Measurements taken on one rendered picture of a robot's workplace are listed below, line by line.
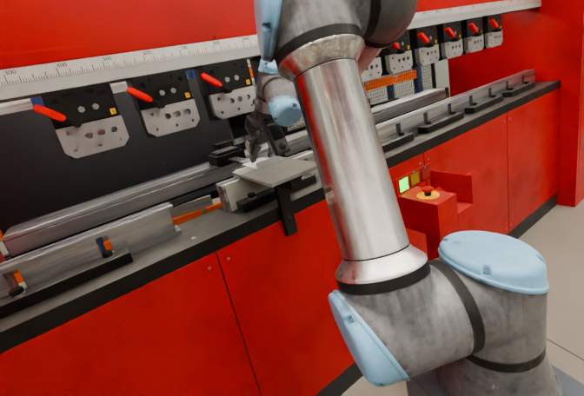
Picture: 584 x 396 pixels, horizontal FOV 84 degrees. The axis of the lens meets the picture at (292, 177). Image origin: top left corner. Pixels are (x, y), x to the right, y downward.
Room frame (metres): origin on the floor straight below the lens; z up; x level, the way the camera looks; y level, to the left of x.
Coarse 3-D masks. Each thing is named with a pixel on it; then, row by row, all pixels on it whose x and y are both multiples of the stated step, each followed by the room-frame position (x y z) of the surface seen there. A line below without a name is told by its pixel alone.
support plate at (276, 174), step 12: (252, 168) 1.03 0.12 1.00; (264, 168) 1.00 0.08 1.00; (276, 168) 0.97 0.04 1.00; (288, 168) 0.94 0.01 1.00; (300, 168) 0.91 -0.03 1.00; (312, 168) 0.89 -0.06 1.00; (252, 180) 0.92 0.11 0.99; (264, 180) 0.87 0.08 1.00; (276, 180) 0.85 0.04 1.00; (288, 180) 0.85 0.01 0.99
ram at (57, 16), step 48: (0, 0) 0.82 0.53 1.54; (48, 0) 0.87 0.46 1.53; (96, 0) 0.92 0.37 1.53; (144, 0) 0.97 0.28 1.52; (192, 0) 1.04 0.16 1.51; (240, 0) 1.11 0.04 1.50; (432, 0) 1.60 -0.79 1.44; (480, 0) 1.80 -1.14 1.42; (0, 48) 0.81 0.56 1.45; (48, 48) 0.85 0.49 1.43; (96, 48) 0.90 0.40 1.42; (144, 48) 0.95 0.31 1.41; (240, 48) 1.09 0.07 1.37; (0, 96) 0.79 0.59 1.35
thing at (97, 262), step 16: (128, 256) 0.81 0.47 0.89; (64, 272) 0.77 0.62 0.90; (80, 272) 0.75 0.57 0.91; (96, 272) 0.77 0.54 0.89; (32, 288) 0.72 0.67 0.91; (48, 288) 0.71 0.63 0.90; (64, 288) 0.73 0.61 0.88; (0, 304) 0.68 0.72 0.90; (16, 304) 0.68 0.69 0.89; (32, 304) 0.69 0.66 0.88
